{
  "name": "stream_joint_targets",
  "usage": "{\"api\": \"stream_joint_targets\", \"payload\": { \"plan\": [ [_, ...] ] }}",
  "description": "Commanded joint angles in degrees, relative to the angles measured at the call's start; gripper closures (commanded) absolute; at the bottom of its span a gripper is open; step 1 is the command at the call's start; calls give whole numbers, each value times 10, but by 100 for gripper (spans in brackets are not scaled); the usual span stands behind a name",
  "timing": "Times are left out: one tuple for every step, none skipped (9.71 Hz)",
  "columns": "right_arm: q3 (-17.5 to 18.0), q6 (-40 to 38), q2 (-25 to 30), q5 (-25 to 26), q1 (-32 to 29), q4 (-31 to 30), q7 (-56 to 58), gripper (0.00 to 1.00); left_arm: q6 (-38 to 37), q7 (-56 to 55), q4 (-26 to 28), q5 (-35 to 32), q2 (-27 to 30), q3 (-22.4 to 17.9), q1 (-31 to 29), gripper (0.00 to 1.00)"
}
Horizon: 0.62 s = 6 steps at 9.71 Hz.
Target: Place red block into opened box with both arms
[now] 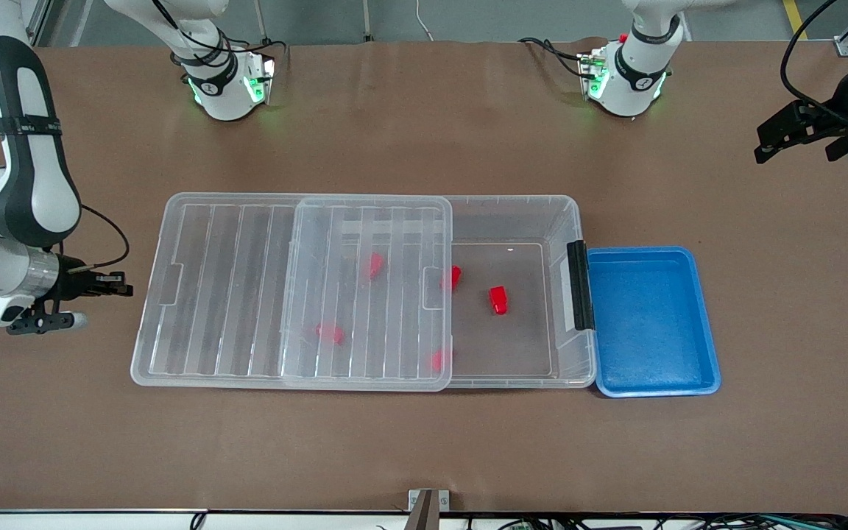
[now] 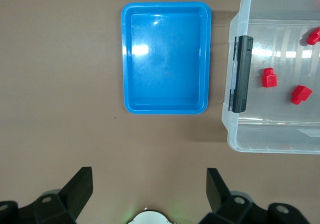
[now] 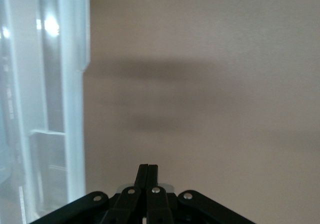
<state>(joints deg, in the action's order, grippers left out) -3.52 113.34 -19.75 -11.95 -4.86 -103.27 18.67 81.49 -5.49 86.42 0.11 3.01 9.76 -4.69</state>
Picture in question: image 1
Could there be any clear plastic storage box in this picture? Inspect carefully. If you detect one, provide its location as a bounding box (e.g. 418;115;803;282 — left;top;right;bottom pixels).
280;194;598;391

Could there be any clear ribbed plastic lid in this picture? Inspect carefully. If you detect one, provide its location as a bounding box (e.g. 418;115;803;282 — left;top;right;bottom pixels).
130;192;455;392

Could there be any blue plastic tray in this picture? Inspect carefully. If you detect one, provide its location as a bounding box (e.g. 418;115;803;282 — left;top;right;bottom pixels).
586;246;721;399

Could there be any brown table cover sheet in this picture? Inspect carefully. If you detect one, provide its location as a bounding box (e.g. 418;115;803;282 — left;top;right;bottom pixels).
0;38;848;514

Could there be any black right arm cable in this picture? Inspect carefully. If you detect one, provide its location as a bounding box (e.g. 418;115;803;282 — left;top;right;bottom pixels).
0;0;132;272

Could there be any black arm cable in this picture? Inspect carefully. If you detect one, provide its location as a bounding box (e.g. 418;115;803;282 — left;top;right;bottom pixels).
0;0;132;272
781;0;848;122

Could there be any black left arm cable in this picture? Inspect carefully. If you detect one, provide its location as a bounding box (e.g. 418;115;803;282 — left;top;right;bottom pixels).
781;0;848;122

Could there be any black box latch handle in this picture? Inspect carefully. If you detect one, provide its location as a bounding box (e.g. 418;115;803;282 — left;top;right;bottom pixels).
568;240;596;331

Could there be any black left base cable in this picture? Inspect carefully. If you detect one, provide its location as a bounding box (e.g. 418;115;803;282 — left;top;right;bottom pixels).
518;37;588;76

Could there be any black base cable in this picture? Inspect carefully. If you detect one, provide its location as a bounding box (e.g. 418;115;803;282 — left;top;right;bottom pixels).
518;37;588;76
244;38;289;58

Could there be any black right base cable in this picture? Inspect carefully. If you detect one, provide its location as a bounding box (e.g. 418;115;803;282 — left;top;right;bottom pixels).
244;38;289;58

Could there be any metal table edge bracket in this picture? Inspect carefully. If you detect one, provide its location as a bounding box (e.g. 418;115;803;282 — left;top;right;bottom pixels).
408;489;451;530

